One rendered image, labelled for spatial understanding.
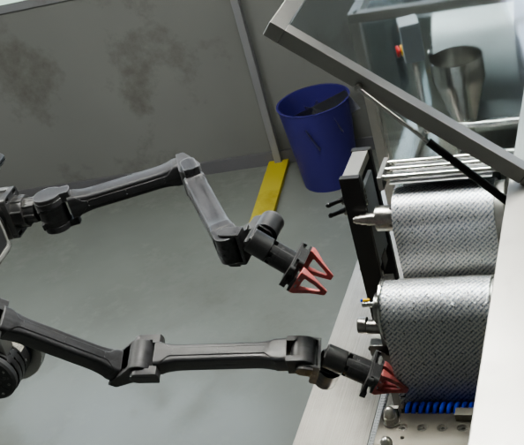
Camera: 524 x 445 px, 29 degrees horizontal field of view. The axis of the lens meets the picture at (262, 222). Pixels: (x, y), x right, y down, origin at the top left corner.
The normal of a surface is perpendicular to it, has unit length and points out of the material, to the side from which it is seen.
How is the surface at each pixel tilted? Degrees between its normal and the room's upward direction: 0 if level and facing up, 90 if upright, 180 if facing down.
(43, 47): 90
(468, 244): 92
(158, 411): 0
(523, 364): 0
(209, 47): 90
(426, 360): 90
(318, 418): 0
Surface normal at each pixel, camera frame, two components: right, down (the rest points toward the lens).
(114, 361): 0.56, -0.48
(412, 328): -0.27, 0.54
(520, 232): -0.25, -0.84
